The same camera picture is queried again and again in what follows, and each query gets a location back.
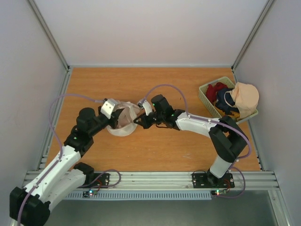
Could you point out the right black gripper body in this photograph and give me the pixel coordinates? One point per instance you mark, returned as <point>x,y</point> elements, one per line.
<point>148,118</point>

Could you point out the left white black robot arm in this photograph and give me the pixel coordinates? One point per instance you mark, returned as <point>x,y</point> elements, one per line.
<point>32,204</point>

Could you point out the red garment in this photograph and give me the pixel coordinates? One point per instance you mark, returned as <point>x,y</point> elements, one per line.
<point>211,91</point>

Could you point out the green perforated plastic basket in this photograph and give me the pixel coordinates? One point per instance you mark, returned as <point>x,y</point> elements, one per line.
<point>211,106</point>

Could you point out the circuit board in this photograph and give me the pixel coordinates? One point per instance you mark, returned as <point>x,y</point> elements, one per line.
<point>219,192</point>
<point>90,193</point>

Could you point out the yellow garment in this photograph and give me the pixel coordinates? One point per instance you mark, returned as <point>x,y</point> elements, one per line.
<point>232,114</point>

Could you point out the aluminium front rail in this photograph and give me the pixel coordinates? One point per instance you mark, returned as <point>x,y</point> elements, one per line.
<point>249,180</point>

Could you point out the navy blue garment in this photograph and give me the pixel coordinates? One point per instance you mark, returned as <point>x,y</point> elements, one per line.
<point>224,101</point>

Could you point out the left circuit board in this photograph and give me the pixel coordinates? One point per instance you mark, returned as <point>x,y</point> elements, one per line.
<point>90,193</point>

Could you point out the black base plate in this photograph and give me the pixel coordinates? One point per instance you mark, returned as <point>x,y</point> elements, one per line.
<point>95,180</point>
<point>200,180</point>

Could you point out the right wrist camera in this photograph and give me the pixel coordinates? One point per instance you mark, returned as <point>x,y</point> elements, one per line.
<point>145,105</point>

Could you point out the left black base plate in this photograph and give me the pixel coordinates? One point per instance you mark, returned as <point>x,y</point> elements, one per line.
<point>95,180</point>

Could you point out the pale pink lace bra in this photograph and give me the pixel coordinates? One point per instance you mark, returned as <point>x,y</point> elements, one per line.
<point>128,114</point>

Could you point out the grey slotted cable duct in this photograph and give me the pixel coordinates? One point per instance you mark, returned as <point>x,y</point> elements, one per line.
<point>142,196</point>

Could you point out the right aluminium frame post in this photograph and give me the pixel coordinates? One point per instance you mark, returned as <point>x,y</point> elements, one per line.
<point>252,34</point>

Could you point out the aluminium frame post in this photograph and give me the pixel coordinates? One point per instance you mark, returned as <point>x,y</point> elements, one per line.
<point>252,34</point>
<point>48,32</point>

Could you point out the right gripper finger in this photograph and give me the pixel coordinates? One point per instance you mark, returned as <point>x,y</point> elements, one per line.
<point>140,118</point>
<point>140,123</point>

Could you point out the left aluminium frame post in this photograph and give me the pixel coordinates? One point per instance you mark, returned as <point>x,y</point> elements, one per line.
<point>48,32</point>

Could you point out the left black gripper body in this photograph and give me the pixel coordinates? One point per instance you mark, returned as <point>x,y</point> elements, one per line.
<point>114,121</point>

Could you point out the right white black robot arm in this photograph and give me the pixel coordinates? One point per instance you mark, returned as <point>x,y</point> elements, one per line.
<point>227,138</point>

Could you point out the beige bra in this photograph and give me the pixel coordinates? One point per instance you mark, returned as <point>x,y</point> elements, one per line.
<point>246,98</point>

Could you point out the right circuit board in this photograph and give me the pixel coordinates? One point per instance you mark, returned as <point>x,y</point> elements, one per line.
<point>219,192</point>

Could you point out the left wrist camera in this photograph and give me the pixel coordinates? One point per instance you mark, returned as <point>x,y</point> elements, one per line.
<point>108,107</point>

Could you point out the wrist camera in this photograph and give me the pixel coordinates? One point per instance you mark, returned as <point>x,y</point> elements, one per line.
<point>145,105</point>
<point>108,107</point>

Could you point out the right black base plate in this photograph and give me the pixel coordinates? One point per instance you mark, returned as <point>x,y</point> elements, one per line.
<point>200,180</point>

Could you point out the left aluminium side rail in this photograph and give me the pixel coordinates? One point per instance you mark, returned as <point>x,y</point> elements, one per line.
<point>55,109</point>

